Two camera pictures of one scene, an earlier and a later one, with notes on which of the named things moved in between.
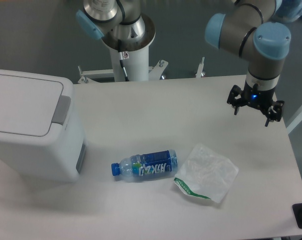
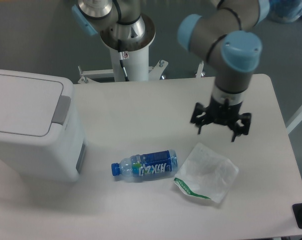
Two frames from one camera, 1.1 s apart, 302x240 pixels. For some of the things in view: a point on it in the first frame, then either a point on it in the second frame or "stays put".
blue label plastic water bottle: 147,164 stays put
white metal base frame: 154,72 stays put
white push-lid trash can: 36,132 stays put
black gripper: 261,98 → 223,114
